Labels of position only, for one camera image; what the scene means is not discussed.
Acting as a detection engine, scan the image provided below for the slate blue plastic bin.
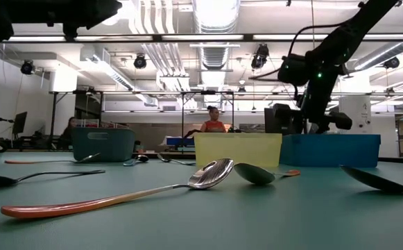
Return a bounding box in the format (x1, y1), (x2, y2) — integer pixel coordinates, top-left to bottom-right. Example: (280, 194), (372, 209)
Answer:
(70, 127), (137, 163)

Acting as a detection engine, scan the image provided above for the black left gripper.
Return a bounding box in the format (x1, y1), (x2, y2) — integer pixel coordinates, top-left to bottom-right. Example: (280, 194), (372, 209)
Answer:
(53, 0), (123, 39)

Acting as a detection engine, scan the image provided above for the black background station frame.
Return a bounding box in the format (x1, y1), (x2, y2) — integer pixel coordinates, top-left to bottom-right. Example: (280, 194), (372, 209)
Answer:
(49, 89), (237, 153)

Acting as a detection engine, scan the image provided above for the black aluminium table frame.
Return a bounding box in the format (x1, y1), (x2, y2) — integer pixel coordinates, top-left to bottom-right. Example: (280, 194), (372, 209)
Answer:
(0, 33), (403, 165)

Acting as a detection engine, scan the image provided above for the black ceiling spotlight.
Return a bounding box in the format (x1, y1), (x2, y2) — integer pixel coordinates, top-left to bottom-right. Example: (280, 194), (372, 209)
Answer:
(19, 59), (36, 76)
(132, 53), (148, 70)
(251, 43), (270, 69)
(383, 56), (401, 69)

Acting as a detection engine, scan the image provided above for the silver ventilation duct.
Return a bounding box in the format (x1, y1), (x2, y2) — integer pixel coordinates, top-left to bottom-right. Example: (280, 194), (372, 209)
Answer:
(191, 0), (241, 109)
(352, 41), (403, 72)

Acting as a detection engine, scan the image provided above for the yellow-green plastic bin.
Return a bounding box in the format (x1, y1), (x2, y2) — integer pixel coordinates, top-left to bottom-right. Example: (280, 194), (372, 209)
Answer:
(194, 132), (283, 168)

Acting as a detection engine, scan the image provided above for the black computer monitor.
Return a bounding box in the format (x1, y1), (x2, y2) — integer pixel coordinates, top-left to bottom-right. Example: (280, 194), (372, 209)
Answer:
(12, 110), (28, 139)

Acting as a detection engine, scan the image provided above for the black camera cable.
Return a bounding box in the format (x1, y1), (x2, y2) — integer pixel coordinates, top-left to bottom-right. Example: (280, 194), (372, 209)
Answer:
(248, 20), (350, 83)

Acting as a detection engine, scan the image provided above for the orange-handled silver spoon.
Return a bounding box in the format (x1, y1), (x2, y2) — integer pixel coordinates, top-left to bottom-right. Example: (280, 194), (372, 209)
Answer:
(4, 152), (101, 165)
(234, 162), (302, 185)
(0, 158), (235, 219)

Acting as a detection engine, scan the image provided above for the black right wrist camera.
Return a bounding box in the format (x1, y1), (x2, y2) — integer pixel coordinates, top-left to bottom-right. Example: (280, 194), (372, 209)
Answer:
(264, 103), (306, 135)

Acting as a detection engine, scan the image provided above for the person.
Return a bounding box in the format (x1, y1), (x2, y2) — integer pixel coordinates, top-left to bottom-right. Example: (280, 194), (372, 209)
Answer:
(58, 116), (79, 151)
(200, 105), (227, 133)

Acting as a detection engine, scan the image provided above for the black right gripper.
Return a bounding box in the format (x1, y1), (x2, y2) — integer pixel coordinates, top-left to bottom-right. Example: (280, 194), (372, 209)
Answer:
(305, 100), (354, 135)

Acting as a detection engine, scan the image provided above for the blue storage crate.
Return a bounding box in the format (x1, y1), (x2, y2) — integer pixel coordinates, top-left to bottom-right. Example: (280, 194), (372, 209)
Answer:
(165, 136), (196, 147)

